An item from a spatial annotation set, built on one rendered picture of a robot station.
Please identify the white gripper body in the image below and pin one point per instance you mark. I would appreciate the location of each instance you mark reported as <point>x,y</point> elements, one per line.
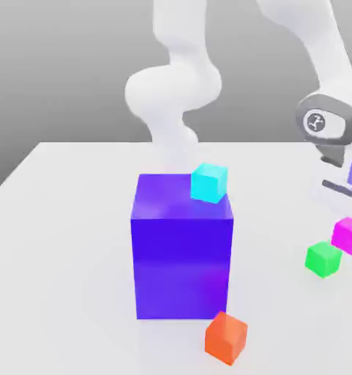
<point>339,196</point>

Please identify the small magenta cube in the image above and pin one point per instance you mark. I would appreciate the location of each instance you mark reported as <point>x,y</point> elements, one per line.
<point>347,235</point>

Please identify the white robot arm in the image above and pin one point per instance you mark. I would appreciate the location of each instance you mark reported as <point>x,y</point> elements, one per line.
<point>175,88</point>

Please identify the small green cube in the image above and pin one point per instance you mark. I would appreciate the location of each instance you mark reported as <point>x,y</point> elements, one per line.
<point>322,259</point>

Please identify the small cyan cube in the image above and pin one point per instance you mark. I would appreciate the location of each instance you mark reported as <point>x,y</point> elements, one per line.
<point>207,184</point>

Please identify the small orange cube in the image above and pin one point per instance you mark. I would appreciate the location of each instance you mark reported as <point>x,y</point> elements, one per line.
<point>225,338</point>

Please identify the large purple box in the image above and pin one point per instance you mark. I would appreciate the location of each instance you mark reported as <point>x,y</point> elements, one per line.
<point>181,263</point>

